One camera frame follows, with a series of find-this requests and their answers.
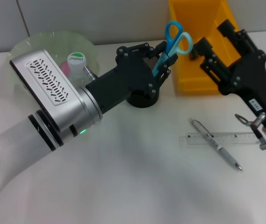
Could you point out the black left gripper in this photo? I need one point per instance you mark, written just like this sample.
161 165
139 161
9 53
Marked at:
128 74

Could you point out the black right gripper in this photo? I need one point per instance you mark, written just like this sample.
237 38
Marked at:
252 77

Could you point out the blue teal scissors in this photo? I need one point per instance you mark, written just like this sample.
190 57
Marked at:
170 46

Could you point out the clear bottle green label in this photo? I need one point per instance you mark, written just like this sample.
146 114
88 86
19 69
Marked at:
76 60

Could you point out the pink peach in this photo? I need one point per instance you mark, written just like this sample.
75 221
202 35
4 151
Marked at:
63 67

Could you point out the black mesh pen holder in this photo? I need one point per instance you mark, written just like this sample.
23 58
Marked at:
142 100

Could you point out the clear plastic ruler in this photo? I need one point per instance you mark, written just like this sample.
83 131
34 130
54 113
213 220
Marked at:
235 138

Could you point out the silver ballpoint pen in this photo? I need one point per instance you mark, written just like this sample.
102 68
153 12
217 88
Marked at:
217 144

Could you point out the pale green glass fruit bowl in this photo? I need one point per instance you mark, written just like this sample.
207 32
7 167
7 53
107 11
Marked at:
41 42

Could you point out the yellow plastic bin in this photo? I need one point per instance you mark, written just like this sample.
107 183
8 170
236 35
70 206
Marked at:
193 77

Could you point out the left gripper silver plug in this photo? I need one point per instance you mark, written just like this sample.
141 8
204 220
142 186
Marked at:
89 73

